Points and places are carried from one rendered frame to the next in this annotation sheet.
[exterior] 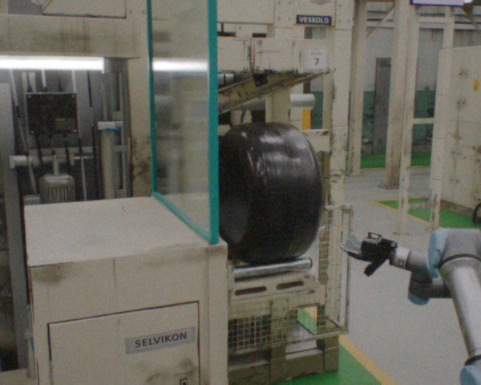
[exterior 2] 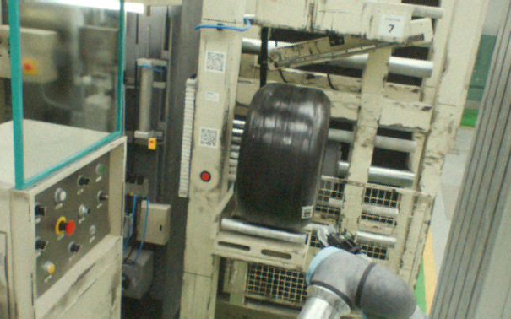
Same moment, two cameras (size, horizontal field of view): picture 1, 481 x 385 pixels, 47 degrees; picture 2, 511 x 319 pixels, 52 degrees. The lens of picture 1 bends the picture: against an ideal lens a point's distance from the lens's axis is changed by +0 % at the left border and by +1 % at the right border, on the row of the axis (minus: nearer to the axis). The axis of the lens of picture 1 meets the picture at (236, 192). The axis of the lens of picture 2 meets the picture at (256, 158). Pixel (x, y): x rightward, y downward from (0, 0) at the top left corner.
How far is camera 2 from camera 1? 1.10 m
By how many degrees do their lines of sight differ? 30
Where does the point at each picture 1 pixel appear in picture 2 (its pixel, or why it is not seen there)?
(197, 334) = (4, 260)
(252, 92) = (324, 51)
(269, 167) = (256, 132)
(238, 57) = (297, 13)
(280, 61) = (345, 23)
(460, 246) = (329, 274)
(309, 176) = (296, 152)
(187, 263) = not seen: outside the picture
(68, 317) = not seen: outside the picture
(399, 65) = not seen: outside the picture
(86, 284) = not seen: outside the picture
